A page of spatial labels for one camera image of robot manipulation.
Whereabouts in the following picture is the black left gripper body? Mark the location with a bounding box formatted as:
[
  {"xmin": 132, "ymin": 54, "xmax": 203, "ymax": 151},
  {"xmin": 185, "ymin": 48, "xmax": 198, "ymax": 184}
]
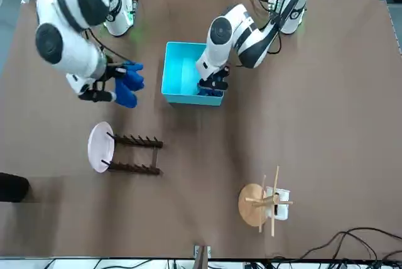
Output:
[{"xmin": 198, "ymin": 65, "xmax": 231, "ymax": 92}]

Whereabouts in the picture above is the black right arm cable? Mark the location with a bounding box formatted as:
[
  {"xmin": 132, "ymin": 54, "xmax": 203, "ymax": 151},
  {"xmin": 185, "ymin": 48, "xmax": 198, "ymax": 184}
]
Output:
[{"xmin": 84, "ymin": 28, "xmax": 130, "ymax": 66}]

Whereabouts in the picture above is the dark wooden dish rack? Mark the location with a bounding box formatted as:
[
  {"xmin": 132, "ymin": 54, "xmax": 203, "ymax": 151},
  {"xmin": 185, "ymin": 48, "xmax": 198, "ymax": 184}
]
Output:
[{"xmin": 101, "ymin": 131, "xmax": 165, "ymax": 177}]

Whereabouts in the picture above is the cyan plastic box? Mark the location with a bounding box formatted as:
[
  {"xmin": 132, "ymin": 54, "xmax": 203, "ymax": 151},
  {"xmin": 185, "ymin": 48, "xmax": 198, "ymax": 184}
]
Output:
[{"xmin": 160, "ymin": 41, "xmax": 227, "ymax": 108}]

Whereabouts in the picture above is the wooden mug stand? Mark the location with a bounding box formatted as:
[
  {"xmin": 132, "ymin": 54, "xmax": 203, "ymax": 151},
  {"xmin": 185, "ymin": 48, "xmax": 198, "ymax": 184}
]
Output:
[{"xmin": 237, "ymin": 165, "xmax": 294, "ymax": 237}]

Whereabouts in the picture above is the bright blue square rag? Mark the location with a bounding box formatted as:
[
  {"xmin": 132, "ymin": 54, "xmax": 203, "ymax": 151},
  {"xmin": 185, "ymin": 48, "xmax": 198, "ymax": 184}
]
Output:
[{"xmin": 114, "ymin": 62, "xmax": 146, "ymax": 109}]

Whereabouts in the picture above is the white mug black handle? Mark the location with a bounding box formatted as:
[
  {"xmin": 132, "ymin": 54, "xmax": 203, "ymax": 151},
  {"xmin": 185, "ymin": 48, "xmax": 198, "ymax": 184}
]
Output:
[{"xmin": 265, "ymin": 187, "xmax": 291, "ymax": 221}]

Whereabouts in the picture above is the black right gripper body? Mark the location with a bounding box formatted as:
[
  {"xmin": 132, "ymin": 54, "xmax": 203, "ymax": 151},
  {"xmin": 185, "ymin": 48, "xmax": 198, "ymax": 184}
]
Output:
[{"xmin": 92, "ymin": 61, "xmax": 116, "ymax": 92}]

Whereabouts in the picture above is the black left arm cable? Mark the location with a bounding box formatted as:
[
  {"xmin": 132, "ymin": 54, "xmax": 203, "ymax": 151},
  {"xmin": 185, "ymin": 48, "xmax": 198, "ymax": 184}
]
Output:
[{"xmin": 234, "ymin": 0, "xmax": 312, "ymax": 69}]

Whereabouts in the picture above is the aluminium post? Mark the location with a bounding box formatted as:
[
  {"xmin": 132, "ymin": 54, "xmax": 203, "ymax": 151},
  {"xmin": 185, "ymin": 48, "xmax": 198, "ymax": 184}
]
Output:
[{"xmin": 193, "ymin": 244, "xmax": 212, "ymax": 269}]

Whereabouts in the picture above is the dark blue square rag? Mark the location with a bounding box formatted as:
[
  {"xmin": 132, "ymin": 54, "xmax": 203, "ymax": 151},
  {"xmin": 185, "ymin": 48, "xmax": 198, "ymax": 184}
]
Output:
[{"xmin": 197, "ymin": 87, "xmax": 224, "ymax": 97}]

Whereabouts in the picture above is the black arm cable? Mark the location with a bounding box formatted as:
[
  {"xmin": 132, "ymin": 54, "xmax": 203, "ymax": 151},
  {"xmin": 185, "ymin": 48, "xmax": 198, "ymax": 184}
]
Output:
[
  {"xmin": 234, "ymin": 0, "xmax": 312, "ymax": 69},
  {"xmin": 84, "ymin": 28, "xmax": 130, "ymax": 66}
]

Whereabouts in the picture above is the black cable on table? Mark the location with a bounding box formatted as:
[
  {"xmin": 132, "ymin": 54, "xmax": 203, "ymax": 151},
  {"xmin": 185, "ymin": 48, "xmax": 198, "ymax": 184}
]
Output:
[{"xmin": 269, "ymin": 227, "xmax": 402, "ymax": 269}]

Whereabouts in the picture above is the pale round plate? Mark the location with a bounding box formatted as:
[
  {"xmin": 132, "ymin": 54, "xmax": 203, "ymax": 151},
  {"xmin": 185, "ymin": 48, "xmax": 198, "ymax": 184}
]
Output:
[{"xmin": 87, "ymin": 121, "xmax": 116, "ymax": 174}]

